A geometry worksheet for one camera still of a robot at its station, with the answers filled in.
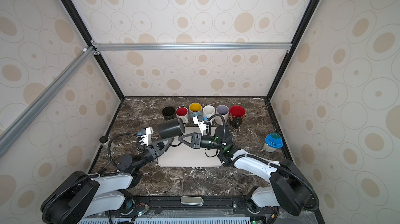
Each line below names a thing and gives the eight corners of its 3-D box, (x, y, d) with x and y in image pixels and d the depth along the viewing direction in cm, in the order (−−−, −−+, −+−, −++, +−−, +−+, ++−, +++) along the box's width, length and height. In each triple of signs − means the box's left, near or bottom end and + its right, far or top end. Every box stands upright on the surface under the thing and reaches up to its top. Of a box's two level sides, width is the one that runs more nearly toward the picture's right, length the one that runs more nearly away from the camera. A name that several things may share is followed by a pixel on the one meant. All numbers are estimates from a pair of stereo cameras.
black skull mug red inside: (225, 123, 107) (227, 112, 98) (232, 113, 113) (234, 102, 104) (237, 129, 104) (241, 119, 95) (244, 119, 109) (247, 109, 100)
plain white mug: (176, 123, 107) (175, 115, 101) (178, 114, 112) (176, 106, 106) (188, 123, 107) (187, 115, 101) (189, 114, 112) (188, 106, 106)
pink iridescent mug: (215, 124, 106) (216, 114, 97) (215, 115, 111) (216, 104, 103) (227, 124, 106) (230, 114, 97) (226, 115, 111) (228, 104, 103)
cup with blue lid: (262, 154, 93) (268, 146, 85) (259, 141, 99) (264, 132, 91) (277, 154, 93) (284, 146, 85) (273, 141, 99) (279, 132, 91)
